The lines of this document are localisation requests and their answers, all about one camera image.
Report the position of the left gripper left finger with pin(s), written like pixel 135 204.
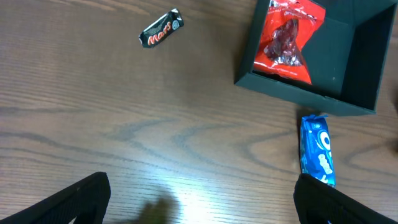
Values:
pixel 83 202

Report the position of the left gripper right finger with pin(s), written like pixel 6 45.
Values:
pixel 316 202

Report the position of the red Hacks candy bag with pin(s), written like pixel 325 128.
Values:
pixel 289 25

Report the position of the blue Oreo cookie pack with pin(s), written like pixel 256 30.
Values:
pixel 315 149

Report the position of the dark green open box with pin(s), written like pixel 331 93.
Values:
pixel 345 58

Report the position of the black Mars bar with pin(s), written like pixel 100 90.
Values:
pixel 159 30

